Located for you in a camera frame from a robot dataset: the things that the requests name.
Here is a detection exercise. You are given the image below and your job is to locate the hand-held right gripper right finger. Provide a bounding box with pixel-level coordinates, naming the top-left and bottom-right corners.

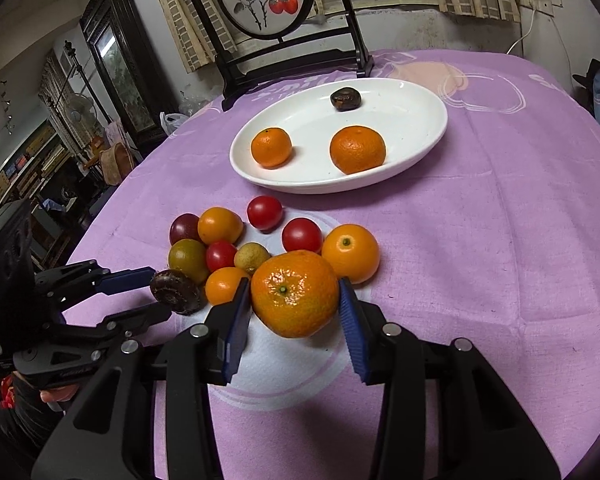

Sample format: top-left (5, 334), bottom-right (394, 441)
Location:
top-left (337, 276), bottom-right (563, 480)

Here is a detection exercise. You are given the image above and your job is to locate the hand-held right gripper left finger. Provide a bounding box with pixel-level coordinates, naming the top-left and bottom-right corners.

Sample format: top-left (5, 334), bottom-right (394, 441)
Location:
top-left (32, 276), bottom-right (253, 480)

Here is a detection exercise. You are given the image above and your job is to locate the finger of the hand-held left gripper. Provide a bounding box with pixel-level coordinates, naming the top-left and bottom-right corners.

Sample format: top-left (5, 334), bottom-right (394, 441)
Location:
top-left (34, 259), bottom-right (157, 311)
top-left (45, 304), bottom-right (173, 356)

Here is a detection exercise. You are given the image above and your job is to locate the dark brown water chestnut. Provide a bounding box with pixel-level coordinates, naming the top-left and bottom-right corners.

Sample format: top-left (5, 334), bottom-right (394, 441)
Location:
top-left (329, 88), bottom-right (364, 112)
top-left (149, 269), bottom-right (202, 317)

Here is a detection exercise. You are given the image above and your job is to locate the orange cherry tomato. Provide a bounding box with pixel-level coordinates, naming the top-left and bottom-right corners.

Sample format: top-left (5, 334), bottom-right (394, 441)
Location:
top-left (197, 207), bottom-right (244, 246)
top-left (204, 266), bottom-right (251, 306)

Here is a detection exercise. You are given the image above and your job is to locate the green-brown cherry tomato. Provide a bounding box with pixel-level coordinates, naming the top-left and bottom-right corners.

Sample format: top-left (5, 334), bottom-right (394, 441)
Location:
top-left (168, 238), bottom-right (210, 285)

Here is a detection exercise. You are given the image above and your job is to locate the large glossy mandarin orange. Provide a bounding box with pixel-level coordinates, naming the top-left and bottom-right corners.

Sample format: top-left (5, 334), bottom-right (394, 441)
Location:
top-left (250, 250), bottom-right (342, 339)

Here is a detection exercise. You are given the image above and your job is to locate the tan yellow longan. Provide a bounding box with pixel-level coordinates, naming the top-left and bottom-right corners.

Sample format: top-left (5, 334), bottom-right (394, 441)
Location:
top-left (233, 242), bottom-right (272, 275)

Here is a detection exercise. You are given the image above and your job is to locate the red cherry tomato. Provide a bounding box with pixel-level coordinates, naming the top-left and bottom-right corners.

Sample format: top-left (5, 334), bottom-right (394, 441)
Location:
top-left (205, 239), bottom-right (238, 273)
top-left (246, 195), bottom-right (284, 232)
top-left (281, 217), bottom-right (325, 254)

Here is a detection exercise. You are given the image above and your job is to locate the dark purple cherry tomato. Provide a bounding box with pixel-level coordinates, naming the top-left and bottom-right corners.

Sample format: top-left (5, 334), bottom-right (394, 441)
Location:
top-left (169, 213), bottom-right (202, 246)

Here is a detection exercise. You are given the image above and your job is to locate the white oval plate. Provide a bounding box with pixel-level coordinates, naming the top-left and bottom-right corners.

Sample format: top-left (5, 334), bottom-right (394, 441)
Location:
top-left (229, 78), bottom-right (449, 195)

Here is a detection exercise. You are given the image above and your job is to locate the person's left forearm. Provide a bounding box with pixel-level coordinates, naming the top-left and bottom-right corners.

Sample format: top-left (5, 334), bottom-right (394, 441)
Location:
top-left (0, 360), bottom-right (61, 466)

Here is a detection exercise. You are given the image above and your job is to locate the person's left hand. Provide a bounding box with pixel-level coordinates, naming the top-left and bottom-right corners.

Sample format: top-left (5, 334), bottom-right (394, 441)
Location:
top-left (39, 385), bottom-right (78, 413)

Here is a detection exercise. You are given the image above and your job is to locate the wicker basket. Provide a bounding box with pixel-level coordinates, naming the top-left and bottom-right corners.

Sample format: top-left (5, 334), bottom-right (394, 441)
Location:
top-left (99, 142), bottom-right (141, 186)

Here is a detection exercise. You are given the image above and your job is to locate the shelf with boxes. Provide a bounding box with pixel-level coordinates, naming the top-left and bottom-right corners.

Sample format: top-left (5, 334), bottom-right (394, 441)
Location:
top-left (0, 120), bottom-right (76, 211)

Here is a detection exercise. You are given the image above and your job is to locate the white plastic bag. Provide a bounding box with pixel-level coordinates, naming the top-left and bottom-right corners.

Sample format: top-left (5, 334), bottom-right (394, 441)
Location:
top-left (160, 111), bottom-right (191, 136)

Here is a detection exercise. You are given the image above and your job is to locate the standing fan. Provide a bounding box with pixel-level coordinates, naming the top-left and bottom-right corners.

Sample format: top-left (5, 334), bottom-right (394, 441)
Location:
top-left (62, 92), bottom-right (95, 131)

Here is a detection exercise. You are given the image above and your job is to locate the large matte mandarin orange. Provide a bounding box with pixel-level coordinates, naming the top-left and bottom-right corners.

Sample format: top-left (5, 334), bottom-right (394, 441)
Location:
top-left (329, 125), bottom-right (387, 176)

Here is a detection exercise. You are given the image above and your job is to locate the small mandarin orange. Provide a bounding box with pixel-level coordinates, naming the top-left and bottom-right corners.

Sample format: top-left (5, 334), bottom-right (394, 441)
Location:
top-left (250, 127), bottom-right (293, 170)

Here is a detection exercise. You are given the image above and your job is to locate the dark wooden cabinet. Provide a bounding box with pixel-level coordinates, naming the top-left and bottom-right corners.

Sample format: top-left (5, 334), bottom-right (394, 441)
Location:
top-left (79, 0), bottom-right (168, 146)

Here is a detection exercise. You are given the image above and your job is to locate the black-framed round painting screen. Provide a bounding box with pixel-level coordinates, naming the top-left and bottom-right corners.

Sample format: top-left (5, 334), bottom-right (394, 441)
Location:
top-left (175, 0), bottom-right (376, 113)

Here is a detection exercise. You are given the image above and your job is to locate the black clothing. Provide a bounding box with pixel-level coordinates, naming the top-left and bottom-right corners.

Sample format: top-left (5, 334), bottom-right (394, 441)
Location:
top-left (572, 57), bottom-right (600, 98)

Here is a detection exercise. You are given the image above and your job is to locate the white power cable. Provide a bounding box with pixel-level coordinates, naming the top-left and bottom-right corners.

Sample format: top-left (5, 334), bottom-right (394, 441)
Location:
top-left (505, 7), bottom-right (538, 56)

